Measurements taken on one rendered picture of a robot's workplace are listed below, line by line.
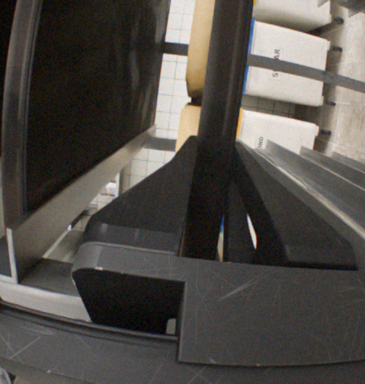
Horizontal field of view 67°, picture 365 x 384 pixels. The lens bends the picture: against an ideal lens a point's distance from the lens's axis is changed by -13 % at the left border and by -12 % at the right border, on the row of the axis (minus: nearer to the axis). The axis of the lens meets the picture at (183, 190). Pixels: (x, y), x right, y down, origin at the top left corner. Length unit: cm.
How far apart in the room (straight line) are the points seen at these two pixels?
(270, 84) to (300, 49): 35
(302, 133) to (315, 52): 59
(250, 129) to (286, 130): 26
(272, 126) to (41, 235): 209
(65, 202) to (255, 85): 202
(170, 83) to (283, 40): 108
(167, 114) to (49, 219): 263
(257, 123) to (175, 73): 95
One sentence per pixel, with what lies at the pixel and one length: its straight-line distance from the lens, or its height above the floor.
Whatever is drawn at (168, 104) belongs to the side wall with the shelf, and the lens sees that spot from 278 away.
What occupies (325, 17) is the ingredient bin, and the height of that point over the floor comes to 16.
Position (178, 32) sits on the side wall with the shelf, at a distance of 284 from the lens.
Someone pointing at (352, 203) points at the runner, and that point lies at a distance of 38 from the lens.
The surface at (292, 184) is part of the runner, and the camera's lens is 31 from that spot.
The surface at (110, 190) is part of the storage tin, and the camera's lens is 273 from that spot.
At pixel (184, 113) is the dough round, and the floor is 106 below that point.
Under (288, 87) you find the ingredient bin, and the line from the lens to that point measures 224.
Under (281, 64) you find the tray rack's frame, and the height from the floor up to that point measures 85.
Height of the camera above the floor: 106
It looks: 1 degrees down
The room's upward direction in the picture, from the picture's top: 83 degrees counter-clockwise
